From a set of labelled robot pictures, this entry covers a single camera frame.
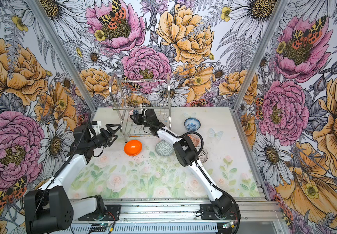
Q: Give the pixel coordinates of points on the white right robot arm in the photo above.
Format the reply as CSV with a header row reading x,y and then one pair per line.
x,y
187,148

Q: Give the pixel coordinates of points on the aluminium corner post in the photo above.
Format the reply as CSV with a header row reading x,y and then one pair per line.
x,y
50,31
265,39

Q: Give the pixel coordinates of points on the aluminium right corner post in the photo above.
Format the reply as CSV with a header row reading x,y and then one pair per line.
x,y
265,39

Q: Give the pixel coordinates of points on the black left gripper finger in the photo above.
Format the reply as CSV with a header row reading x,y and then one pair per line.
x,y
111,138
113,127

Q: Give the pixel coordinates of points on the grey dotted white bowl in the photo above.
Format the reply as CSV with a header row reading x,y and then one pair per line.
x,y
203,156

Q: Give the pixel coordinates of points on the blue floral white bowl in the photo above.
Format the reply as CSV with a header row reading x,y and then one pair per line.
x,y
192,124

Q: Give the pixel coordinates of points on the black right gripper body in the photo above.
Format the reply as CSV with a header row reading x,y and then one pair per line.
x,y
145,122

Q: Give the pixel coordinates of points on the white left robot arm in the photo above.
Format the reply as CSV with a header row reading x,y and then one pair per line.
x,y
48,209

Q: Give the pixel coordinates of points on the aluminium left corner post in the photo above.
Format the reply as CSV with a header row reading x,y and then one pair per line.
x,y
50,31

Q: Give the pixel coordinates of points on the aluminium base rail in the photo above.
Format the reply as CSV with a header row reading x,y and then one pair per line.
x,y
186,216

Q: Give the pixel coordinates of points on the plain orange bowl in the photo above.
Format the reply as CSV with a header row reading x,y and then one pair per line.
x,y
133,148

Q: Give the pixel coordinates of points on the chrome wire dish rack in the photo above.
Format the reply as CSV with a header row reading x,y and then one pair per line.
x,y
127,95

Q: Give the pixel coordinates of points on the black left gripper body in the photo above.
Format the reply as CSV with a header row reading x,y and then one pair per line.
x,y
101,139

